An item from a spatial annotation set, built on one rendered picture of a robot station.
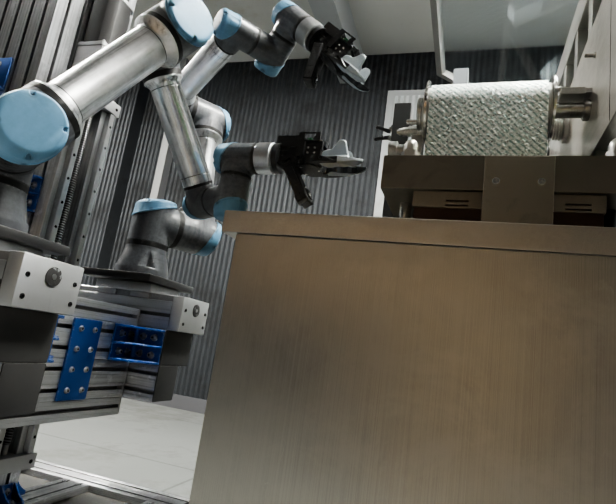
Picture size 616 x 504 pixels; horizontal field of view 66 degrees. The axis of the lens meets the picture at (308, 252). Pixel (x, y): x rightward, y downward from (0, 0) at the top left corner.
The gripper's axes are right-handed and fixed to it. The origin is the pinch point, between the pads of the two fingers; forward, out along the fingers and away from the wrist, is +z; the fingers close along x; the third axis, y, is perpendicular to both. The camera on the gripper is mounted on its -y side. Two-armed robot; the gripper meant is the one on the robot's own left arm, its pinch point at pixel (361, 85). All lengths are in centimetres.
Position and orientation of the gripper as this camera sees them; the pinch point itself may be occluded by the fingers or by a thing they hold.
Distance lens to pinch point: 126.8
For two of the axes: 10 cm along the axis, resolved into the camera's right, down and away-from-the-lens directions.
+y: 7.1, -7.0, -0.5
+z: 6.3, 6.7, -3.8
